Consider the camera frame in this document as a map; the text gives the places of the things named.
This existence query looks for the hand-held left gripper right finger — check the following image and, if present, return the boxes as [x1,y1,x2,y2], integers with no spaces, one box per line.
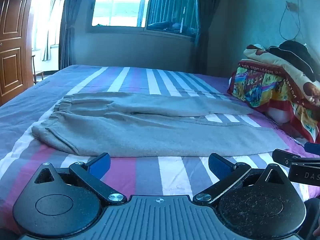
[194,152,292,204]

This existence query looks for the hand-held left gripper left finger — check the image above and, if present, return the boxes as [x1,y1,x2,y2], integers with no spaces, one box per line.
[34,152,127,205]

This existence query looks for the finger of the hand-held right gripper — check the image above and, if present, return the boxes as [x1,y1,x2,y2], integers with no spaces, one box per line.
[272,149,302,167]
[304,142,320,156]

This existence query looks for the grey pants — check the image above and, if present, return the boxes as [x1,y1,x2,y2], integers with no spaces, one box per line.
[31,92,290,158]

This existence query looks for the dark cloth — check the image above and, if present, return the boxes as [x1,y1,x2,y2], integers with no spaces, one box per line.
[299,197,320,240]

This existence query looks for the white pillow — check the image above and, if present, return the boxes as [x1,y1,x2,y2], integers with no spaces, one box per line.
[266,102,294,125]

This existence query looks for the striped bed sheet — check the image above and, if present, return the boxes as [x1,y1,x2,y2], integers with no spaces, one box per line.
[0,64,320,235]

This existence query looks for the cream printed blanket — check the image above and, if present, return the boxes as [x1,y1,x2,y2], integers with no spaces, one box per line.
[244,44,320,105]

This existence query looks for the colourful red-edged printed blanket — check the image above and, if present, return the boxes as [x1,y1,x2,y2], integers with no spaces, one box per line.
[227,60,320,144]

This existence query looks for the black garment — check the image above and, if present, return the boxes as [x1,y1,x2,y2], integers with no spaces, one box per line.
[269,40,320,83]

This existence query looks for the wooden chair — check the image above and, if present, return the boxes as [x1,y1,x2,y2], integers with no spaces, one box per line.
[31,54,45,84]

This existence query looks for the dark curtain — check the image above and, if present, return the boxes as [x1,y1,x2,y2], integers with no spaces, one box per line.
[59,0,100,70]
[192,0,225,74]

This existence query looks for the brown wooden door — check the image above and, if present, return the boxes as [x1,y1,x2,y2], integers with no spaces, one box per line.
[0,0,34,107]

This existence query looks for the sheer white curtain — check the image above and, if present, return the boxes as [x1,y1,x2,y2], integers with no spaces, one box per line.
[41,0,68,62]

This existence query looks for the sliding glass window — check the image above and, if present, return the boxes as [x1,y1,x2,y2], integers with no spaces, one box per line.
[86,0,200,39]

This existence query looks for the hanging thin cable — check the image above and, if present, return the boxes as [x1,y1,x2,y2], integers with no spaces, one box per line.
[279,0,304,42]

